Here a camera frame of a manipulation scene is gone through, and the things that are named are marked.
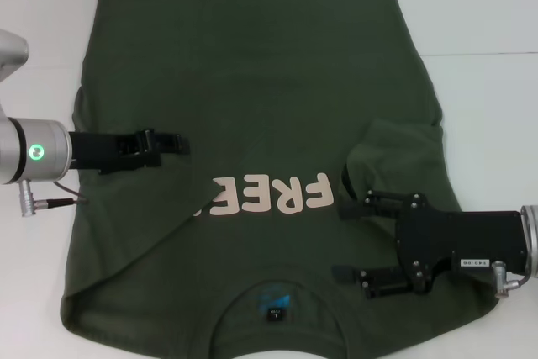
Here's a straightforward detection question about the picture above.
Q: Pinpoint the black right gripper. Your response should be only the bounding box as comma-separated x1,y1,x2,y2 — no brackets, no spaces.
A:
331,191,529,299

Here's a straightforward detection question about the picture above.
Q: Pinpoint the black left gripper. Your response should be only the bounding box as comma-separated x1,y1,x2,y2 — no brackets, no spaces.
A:
68,129,192,176

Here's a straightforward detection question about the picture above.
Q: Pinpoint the dark green t-shirt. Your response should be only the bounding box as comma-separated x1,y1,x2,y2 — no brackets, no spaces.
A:
60,0,504,359

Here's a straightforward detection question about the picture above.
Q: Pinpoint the right gripper cable with connectors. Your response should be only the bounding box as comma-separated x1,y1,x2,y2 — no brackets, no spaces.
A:
491,261,531,299

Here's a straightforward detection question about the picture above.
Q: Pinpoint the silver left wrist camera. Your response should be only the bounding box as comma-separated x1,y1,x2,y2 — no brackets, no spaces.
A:
0,29,30,82

